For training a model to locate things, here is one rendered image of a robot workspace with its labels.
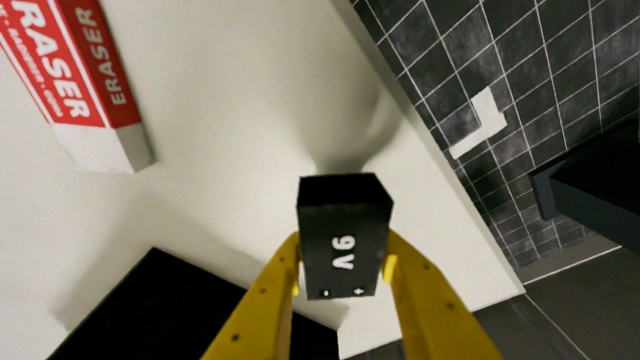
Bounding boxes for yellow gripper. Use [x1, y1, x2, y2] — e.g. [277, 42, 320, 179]
[201, 228, 505, 360]

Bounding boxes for black 9v battery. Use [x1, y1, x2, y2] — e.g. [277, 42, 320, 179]
[295, 172, 395, 301]

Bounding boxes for red and white eraser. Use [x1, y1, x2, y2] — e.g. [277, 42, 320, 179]
[0, 0, 156, 174]

